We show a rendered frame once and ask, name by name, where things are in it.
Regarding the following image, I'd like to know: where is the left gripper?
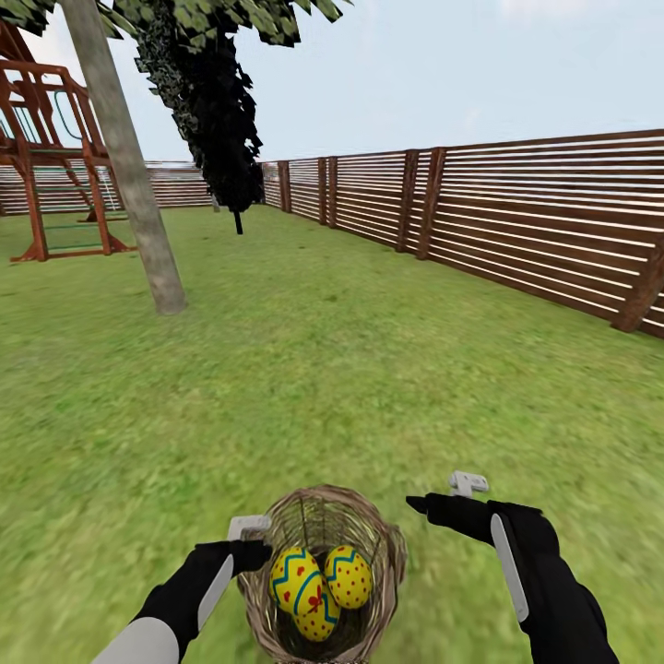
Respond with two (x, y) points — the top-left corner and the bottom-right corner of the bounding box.
(230, 539), (276, 577)

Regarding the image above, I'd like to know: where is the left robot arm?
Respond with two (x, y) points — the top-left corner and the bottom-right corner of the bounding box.
(91, 513), (276, 664)

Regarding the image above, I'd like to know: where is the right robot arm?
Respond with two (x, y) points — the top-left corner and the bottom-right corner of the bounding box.
(406, 471), (620, 664)

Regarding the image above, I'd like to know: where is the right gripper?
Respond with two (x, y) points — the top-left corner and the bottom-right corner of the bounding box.
(406, 492), (476, 539)

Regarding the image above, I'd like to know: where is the wicker basket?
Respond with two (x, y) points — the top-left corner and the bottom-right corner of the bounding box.
(237, 483), (409, 664)

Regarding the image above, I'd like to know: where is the easter egg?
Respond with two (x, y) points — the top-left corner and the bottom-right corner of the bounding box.
(322, 541), (375, 612)
(269, 536), (328, 616)
(290, 571), (344, 646)

